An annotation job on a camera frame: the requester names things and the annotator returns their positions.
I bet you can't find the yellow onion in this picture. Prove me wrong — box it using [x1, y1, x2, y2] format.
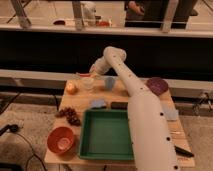
[65, 82, 77, 95]

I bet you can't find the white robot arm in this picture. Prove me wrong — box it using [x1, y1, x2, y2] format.
[90, 46, 181, 171]

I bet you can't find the black floor cable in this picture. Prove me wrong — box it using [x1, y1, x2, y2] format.
[0, 123, 48, 171]

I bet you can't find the green plastic tray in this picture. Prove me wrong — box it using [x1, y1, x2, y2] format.
[78, 109, 134, 161]

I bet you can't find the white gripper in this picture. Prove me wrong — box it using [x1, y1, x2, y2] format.
[89, 57, 110, 75]

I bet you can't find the purple plate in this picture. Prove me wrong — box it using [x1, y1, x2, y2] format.
[146, 77, 169, 96]

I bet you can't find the bunch of dark grapes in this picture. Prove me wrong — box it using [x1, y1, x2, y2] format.
[56, 107, 81, 126]

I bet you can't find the black rectangular block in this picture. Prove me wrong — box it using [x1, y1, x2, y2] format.
[110, 102, 128, 110]

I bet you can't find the orange red pepper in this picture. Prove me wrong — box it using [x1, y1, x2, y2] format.
[76, 72, 91, 77]

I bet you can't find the orange bowl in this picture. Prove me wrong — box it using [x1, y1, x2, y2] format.
[47, 127, 75, 155]

